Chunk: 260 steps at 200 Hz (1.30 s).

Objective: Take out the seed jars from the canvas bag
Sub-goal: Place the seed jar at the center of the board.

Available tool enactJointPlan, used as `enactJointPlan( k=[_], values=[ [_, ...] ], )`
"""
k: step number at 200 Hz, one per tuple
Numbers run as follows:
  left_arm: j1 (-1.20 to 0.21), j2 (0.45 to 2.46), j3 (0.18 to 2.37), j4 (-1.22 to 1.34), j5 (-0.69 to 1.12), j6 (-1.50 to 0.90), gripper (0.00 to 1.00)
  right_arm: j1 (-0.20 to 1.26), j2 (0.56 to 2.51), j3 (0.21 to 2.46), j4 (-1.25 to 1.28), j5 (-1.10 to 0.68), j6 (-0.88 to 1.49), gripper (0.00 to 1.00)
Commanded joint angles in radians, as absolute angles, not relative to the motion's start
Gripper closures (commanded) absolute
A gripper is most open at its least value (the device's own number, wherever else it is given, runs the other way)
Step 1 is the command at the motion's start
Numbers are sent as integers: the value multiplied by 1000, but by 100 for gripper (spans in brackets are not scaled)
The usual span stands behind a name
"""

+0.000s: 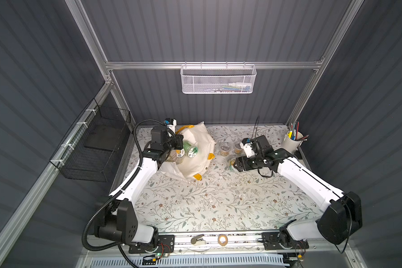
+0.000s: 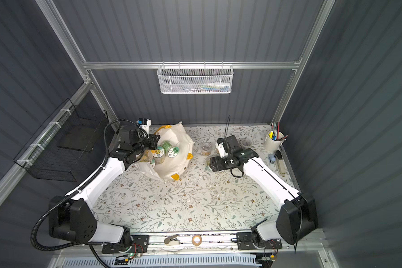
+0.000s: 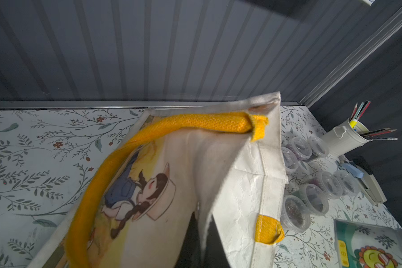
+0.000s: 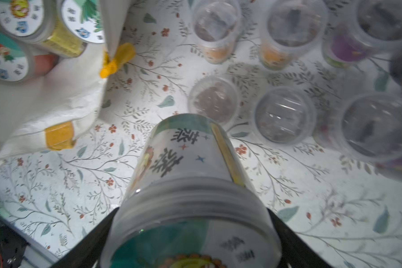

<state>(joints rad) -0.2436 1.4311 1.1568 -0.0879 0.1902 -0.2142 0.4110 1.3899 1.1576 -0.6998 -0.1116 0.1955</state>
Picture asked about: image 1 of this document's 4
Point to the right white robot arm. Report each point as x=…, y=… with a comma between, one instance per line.
x=341, y=212

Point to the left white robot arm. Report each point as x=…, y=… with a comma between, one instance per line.
x=117, y=221

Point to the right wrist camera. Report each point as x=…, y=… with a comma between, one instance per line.
x=246, y=145

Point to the purple label seed jar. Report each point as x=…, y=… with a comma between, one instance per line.
x=225, y=149

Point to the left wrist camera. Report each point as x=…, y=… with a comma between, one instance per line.
x=171, y=123

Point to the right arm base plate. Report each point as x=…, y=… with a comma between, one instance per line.
x=271, y=241

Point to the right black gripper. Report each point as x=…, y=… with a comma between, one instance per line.
x=243, y=162

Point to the white canvas tote bag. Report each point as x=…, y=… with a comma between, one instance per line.
x=193, y=161

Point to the beige tape dispenser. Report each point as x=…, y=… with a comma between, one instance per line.
x=198, y=240

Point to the orange label seed jar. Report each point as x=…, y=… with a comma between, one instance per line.
x=237, y=149

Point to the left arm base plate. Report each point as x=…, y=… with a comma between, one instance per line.
x=159, y=244

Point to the masking tape roll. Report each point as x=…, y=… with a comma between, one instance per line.
x=222, y=240

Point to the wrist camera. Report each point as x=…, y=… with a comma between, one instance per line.
x=171, y=123
x=246, y=145

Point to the black wire side basket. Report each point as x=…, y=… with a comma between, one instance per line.
x=95, y=150

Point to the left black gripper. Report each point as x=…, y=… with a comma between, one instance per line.
x=176, y=146

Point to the white pen cup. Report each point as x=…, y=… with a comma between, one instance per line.
x=294, y=138

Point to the white wire wall basket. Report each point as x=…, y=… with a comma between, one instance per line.
x=221, y=79

